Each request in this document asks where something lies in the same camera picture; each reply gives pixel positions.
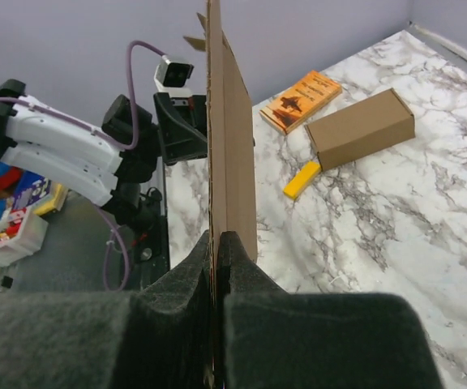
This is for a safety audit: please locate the yellow block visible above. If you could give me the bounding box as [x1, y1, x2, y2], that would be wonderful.
[283, 160, 322, 200]

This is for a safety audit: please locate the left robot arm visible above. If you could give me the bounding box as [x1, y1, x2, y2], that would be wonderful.
[0, 79, 207, 231]

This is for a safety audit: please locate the orange book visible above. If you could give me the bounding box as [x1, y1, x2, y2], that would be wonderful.
[259, 71, 342, 135]

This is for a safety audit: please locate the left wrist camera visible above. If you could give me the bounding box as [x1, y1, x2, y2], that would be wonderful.
[154, 54, 194, 98]

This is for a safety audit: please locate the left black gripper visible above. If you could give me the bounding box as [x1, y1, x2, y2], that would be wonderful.
[153, 92, 208, 165]

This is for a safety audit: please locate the colourful toy blocks pile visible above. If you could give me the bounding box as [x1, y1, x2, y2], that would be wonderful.
[0, 160, 69, 260]

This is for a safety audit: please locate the white bin of toys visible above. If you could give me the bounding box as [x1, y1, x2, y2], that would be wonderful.
[0, 207, 49, 267]

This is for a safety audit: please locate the small folded cardboard box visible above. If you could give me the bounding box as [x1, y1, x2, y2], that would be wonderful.
[305, 88, 415, 171]

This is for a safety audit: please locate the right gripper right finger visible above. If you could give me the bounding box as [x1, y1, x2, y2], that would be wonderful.
[217, 232, 443, 388]

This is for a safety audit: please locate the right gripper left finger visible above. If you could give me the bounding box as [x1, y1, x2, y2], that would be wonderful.
[0, 235, 211, 388]

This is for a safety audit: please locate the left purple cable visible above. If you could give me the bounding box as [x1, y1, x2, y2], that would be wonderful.
[0, 39, 168, 292]

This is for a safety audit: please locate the brown cardboard box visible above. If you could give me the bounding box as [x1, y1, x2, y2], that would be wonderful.
[186, 1, 258, 388]

